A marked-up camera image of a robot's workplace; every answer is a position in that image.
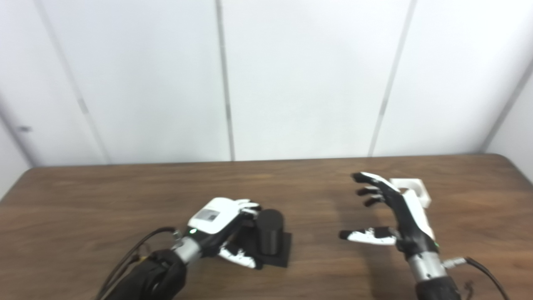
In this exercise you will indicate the white square piece with hole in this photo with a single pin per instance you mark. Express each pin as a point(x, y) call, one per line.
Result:
point(418, 185)

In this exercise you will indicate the black peg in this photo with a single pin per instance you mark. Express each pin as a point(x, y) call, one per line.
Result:
point(270, 233)

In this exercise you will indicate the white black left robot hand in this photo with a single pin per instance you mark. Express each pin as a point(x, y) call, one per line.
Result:
point(212, 218)

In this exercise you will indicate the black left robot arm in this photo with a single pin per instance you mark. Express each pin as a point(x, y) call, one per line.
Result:
point(154, 275)

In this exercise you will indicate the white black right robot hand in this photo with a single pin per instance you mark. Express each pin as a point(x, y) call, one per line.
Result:
point(410, 225)

